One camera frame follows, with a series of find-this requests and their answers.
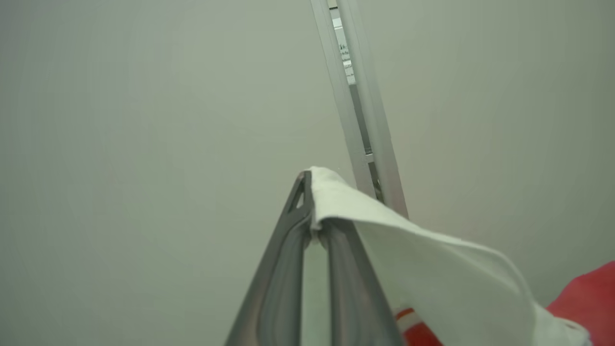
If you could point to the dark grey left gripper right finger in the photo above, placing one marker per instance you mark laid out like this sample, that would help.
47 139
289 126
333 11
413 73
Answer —
355 298

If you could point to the grey partition frame post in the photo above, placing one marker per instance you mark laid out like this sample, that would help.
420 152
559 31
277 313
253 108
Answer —
372 105
344 105

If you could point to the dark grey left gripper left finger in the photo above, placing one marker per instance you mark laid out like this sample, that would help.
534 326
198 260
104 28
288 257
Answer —
274 298

